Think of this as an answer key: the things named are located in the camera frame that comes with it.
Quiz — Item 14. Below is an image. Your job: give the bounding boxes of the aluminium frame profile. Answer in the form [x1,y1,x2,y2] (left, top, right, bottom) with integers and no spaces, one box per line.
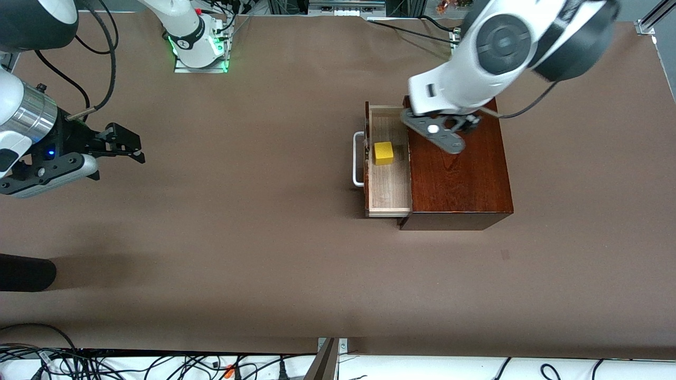
[635,0,676,36]

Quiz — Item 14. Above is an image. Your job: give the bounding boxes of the black cylindrical object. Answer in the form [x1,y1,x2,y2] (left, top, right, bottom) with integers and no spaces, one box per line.
[0,253,58,292]

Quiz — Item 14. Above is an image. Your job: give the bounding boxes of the tangled black cables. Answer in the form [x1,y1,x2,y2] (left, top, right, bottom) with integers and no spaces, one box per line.
[0,323,317,380]

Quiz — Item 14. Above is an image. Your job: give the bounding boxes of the dark brown wooden cabinet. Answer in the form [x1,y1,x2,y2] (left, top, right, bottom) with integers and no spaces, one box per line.
[397,95,515,231]

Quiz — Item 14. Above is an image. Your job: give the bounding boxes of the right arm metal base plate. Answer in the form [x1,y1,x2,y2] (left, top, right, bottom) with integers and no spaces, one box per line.
[174,32,229,73]

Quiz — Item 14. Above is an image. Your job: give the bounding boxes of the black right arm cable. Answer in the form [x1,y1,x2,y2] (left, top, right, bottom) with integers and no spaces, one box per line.
[34,0,118,123]

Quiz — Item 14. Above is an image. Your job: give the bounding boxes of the small metal corner bracket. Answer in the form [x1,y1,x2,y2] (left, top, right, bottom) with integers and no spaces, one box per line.
[317,338,349,365]

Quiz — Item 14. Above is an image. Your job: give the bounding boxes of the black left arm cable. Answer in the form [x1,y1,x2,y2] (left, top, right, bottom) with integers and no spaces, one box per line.
[481,79,560,119]

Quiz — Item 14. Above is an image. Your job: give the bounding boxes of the black cable across table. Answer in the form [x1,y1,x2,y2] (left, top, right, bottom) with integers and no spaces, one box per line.
[367,15,459,44]

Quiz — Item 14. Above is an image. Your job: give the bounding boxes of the metal frame with white strip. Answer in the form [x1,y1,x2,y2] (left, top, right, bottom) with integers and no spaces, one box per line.
[308,0,387,17]

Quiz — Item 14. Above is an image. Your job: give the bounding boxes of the wooden drawer with white handle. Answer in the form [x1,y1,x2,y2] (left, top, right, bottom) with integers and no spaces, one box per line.
[353,101,412,219]

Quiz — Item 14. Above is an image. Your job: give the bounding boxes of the white lower shelf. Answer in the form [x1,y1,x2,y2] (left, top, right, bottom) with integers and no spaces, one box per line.
[0,348,676,380]

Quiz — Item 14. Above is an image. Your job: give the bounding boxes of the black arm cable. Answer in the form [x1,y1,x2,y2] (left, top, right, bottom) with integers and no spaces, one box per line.
[34,0,118,123]
[481,79,560,119]

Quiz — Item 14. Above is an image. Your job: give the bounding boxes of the yellow cube block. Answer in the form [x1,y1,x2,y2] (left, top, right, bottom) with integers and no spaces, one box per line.
[374,141,395,166]

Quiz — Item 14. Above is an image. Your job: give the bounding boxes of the dark grey metal beam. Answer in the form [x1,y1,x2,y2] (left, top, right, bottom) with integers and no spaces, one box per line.
[304,338,340,380]

